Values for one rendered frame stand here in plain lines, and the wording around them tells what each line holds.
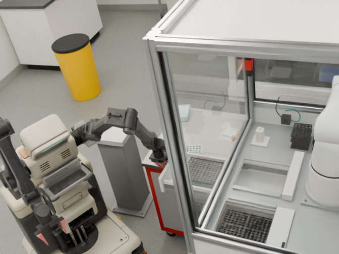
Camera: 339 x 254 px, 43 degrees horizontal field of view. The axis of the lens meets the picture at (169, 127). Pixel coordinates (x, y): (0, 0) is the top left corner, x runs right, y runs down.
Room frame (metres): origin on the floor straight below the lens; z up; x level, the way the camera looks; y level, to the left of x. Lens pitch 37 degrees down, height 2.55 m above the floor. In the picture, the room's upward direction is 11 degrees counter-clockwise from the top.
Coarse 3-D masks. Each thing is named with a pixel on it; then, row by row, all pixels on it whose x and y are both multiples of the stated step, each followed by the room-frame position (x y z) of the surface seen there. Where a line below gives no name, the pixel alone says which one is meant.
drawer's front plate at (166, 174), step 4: (168, 164) 1.81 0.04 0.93; (164, 168) 1.78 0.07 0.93; (168, 168) 1.79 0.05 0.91; (164, 172) 1.75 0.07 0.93; (168, 172) 1.79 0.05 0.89; (160, 176) 1.73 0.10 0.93; (164, 176) 1.74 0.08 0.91; (168, 176) 1.78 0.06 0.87; (160, 180) 1.71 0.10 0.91; (160, 184) 1.71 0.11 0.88; (160, 188) 1.72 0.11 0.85; (164, 188) 1.72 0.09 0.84
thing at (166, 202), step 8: (160, 136) 2.29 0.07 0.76; (144, 160) 2.08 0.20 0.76; (152, 168) 2.04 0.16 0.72; (160, 168) 1.99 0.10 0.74; (152, 176) 2.05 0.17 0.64; (152, 184) 2.05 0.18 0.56; (152, 192) 2.06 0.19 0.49; (160, 192) 2.03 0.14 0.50; (168, 192) 2.00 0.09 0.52; (160, 200) 2.04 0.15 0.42; (168, 200) 2.01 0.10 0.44; (176, 200) 1.98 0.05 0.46; (160, 208) 2.05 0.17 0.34; (168, 208) 2.01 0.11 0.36; (176, 208) 1.98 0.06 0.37; (160, 216) 2.05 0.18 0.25; (168, 216) 2.02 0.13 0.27; (176, 216) 1.99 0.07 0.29; (160, 224) 2.06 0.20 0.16; (168, 224) 2.03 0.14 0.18; (176, 224) 2.00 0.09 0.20; (168, 232) 2.06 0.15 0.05; (176, 232) 2.00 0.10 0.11
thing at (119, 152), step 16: (112, 128) 2.49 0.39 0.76; (112, 144) 2.34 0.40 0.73; (128, 144) 2.44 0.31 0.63; (112, 160) 2.41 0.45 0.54; (128, 160) 2.39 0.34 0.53; (112, 176) 2.43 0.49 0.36; (128, 176) 2.37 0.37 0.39; (144, 176) 2.52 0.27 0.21; (128, 192) 2.38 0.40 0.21; (144, 192) 2.47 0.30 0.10; (112, 208) 2.43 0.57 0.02; (128, 208) 2.41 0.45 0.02; (144, 208) 2.38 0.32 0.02
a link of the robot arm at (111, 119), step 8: (112, 112) 1.59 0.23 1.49; (120, 112) 1.58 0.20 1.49; (128, 112) 1.58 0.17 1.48; (96, 120) 1.82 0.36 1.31; (104, 120) 1.60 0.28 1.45; (112, 120) 1.56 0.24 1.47; (120, 120) 1.56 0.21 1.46; (128, 120) 1.55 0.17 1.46; (96, 128) 1.71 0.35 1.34; (104, 128) 1.67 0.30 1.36; (88, 136) 1.78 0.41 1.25; (96, 136) 1.76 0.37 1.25
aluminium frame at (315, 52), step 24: (192, 0) 1.44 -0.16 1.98; (168, 24) 1.27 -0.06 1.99; (168, 48) 1.15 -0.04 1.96; (192, 48) 1.12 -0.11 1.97; (216, 48) 1.08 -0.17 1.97; (240, 48) 1.04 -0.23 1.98; (264, 48) 1.01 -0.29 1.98; (288, 48) 0.98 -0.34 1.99; (312, 48) 0.95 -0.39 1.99; (336, 48) 0.93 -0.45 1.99; (168, 96) 1.19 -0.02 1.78; (168, 120) 1.18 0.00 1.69; (168, 144) 1.19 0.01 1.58; (192, 240) 1.18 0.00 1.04; (216, 240) 1.12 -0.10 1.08
